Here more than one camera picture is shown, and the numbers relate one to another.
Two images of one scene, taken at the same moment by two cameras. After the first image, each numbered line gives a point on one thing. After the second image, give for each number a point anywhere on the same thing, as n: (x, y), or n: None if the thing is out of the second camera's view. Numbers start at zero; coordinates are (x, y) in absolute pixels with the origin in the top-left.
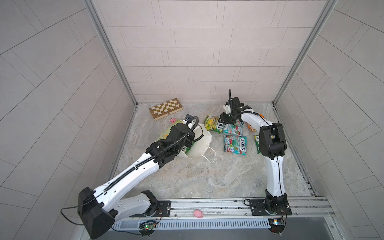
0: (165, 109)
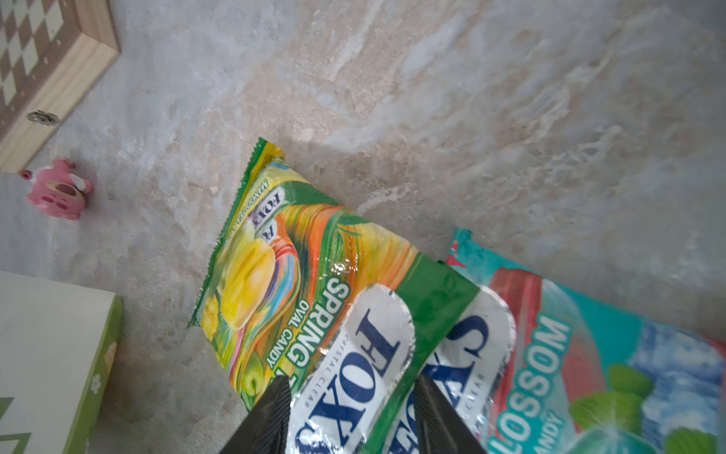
0: (52, 55)
